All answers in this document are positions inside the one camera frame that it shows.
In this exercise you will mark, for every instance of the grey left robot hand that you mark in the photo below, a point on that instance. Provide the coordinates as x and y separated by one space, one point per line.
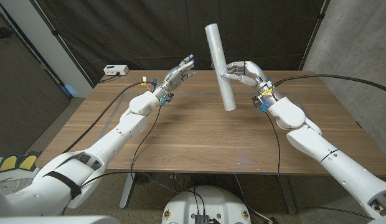
177 76

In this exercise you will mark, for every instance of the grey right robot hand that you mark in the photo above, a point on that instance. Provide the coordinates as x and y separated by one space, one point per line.
252 73

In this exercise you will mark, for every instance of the grey plastic wrap roll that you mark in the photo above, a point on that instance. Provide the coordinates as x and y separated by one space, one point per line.
219 62

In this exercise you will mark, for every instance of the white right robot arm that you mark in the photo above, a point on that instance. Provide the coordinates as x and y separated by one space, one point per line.
330 158

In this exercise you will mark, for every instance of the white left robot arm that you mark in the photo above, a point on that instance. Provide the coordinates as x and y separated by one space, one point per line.
102 149

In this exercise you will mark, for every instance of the white power strip box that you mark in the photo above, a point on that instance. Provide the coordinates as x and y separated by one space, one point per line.
115 69

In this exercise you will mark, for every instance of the black backdrop curtain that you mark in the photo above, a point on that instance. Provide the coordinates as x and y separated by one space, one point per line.
149 31

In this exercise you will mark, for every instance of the black backdrop stand pole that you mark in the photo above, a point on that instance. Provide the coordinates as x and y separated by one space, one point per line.
317 20
56 33

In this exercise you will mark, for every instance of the grey table leg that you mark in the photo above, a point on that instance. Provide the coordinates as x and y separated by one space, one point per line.
287 194
127 193

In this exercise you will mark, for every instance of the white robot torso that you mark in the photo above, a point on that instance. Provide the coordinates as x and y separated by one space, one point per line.
208 202

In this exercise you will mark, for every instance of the yellow black slipper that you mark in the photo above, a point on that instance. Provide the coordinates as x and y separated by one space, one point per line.
7 163
28 161

